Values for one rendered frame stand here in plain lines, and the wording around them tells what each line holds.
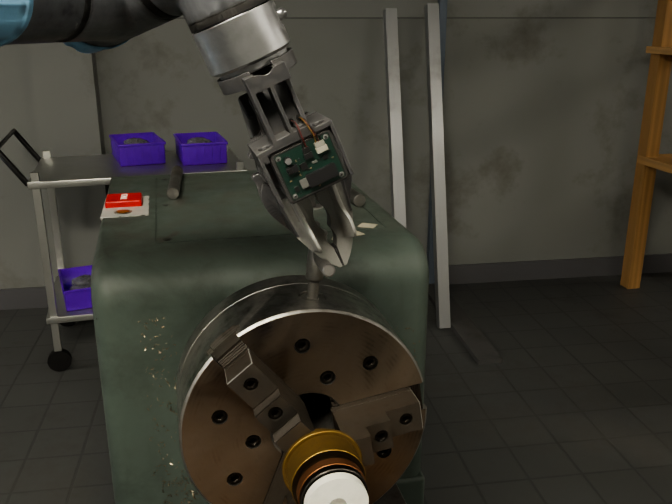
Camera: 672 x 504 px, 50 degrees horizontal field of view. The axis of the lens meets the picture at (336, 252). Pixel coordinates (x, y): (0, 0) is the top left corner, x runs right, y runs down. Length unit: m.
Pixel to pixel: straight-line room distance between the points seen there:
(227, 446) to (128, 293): 0.24
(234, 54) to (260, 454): 0.51
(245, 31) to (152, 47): 3.37
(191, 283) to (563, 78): 3.63
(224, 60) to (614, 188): 4.19
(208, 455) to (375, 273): 0.34
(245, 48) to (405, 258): 0.52
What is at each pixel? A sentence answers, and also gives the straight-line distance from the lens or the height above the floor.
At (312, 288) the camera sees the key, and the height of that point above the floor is 1.25.
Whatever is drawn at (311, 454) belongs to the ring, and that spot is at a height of 1.12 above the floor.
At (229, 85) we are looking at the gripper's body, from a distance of 0.63.
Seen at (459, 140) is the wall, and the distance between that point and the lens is 4.23.
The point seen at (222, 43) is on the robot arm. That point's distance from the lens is 0.61.
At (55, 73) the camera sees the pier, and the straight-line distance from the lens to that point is 3.94.
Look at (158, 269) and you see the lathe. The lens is 1.00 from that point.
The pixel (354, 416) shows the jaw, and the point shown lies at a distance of 0.89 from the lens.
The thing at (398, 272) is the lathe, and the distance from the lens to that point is 1.04.
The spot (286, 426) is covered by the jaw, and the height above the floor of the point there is 1.13.
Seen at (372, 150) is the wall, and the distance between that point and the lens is 4.11.
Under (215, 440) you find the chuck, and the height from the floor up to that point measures 1.08.
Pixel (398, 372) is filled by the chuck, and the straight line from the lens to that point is 0.92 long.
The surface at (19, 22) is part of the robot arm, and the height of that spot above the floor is 1.56.
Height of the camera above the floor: 1.57
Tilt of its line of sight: 18 degrees down
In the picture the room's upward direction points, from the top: straight up
